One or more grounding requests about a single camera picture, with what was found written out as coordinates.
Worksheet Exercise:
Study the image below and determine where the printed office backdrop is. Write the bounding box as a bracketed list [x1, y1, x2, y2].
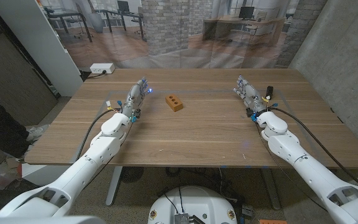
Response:
[37, 0, 328, 69]

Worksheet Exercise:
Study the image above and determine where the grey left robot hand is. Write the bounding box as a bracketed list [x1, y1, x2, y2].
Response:
[121, 77, 153, 121]

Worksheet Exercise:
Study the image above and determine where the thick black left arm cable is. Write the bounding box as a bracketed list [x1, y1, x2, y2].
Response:
[76, 108, 122, 161]

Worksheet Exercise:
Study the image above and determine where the white sneaker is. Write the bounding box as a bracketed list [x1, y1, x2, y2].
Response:
[26, 124, 50, 144]

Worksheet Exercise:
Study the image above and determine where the white power strip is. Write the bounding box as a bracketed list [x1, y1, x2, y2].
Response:
[89, 63, 116, 75]

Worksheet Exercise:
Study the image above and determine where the black power strip cable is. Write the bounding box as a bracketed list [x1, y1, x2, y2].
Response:
[80, 70, 107, 80]

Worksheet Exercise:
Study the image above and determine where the orange wooden block with holes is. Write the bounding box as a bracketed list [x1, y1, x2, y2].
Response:
[165, 94, 184, 113]

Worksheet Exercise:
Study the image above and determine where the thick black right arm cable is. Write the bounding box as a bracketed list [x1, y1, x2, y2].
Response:
[267, 106, 358, 189]

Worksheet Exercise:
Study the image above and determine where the round black floor fan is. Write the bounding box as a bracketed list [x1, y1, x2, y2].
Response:
[120, 167, 145, 184]

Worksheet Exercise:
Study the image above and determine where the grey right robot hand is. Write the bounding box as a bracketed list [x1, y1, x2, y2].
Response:
[232, 74, 269, 115]

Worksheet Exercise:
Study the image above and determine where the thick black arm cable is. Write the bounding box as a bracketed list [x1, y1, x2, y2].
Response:
[76, 108, 122, 161]
[267, 106, 358, 189]

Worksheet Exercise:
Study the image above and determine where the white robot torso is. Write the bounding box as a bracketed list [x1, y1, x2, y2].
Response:
[147, 185, 238, 224]

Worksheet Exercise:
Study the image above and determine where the white board panel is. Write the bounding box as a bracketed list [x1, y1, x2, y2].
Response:
[0, 0, 83, 97]

